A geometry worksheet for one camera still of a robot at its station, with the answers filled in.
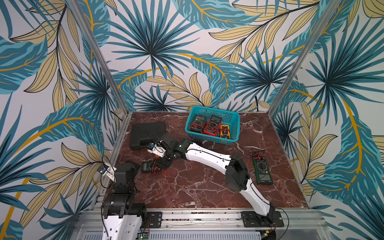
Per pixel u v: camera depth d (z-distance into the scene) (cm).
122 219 46
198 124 99
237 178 56
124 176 51
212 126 100
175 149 64
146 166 88
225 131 103
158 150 72
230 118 110
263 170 88
